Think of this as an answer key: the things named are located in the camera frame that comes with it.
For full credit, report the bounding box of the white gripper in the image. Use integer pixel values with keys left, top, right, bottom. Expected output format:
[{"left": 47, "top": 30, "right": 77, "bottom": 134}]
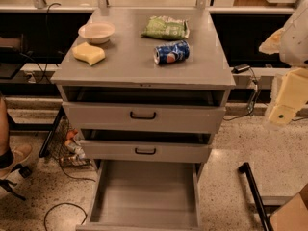
[{"left": 259, "top": 0, "right": 308, "bottom": 126}]

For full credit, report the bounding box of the blue pepsi can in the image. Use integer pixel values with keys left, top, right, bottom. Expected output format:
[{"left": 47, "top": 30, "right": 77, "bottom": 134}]
[{"left": 153, "top": 40, "right": 190, "bottom": 64}]

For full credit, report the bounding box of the grey drawer cabinet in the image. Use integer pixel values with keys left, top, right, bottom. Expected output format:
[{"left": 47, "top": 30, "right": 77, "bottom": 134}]
[{"left": 50, "top": 7, "right": 237, "bottom": 181}]

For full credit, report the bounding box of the open bottom drawer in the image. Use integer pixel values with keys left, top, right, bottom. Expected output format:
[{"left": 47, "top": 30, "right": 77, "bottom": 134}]
[{"left": 76, "top": 160, "right": 201, "bottom": 231}]

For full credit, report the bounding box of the black power adapter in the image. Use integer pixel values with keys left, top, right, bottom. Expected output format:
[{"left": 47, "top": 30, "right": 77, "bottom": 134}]
[{"left": 232, "top": 64, "right": 250, "bottom": 74}]

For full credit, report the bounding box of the black metal leg bar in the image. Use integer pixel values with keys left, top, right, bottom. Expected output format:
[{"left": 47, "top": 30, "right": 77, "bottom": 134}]
[{"left": 238, "top": 162, "right": 273, "bottom": 231}]

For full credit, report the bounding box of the green chip bag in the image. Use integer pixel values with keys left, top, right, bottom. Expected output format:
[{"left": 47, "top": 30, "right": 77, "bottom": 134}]
[{"left": 141, "top": 15, "right": 190, "bottom": 40}]

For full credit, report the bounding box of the cardboard box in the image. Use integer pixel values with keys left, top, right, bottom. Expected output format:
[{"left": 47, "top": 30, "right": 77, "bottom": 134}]
[{"left": 269, "top": 184, "right": 308, "bottom": 231}]

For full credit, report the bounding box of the white bowl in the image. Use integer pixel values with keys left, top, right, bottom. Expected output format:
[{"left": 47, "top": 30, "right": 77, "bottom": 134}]
[{"left": 78, "top": 21, "right": 116, "bottom": 44}]

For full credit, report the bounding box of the yellow sponge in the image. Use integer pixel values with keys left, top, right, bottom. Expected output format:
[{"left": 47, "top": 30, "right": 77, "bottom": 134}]
[{"left": 72, "top": 42, "right": 105, "bottom": 65}]

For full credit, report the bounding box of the tan shoe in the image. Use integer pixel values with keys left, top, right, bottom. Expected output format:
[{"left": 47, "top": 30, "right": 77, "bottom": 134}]
[{"left": 0, "top": 144, "right": 32, "bottom": 180}]

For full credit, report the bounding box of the black chair base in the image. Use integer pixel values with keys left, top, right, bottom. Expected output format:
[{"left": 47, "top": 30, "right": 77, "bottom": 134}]
[{"left": 0, "top": 164, "right": 32, "bottom": 201}]

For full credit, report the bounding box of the person's leg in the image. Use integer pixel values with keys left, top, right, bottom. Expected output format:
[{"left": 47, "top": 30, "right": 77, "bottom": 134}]
[{"left": 0, "top": 98, "right": 13, "bottom": 169}]

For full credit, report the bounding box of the top drawer with handle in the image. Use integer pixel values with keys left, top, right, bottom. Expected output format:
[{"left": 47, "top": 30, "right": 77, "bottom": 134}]
[{"left": 63, "top": 87, "right": 225, "bottom": 134}]

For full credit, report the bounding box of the drawer with handle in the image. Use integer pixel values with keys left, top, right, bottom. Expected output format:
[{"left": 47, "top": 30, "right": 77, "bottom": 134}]
[
  {"left": 81, "top": 130, "right": 213, "bottom": 163},
  {"left": 63, "top": 87, "right": 225, "bottom": 134}
]

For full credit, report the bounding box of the middle drawer with handle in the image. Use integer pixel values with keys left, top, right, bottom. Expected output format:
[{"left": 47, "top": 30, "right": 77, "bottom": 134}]
[{"left": 81, "top": 130, "right": 213, "bottom": 163}]

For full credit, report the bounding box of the wire basket with bottles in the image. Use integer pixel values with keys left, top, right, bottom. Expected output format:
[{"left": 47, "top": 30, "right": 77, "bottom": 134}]
[{"left": 48, "top": 119, "right": 91, "bottom": 168}]

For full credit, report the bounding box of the black hanging cable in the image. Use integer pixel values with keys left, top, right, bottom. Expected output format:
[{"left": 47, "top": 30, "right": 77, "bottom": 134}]
[{"left": 18, "top": 2, "right": 63, "bottom": 84}]

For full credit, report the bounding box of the black floor cable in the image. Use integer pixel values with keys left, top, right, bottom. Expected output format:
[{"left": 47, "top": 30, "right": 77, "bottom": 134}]
[{"left": 43, "top": 157, "right": 97, "bottom": 231}]

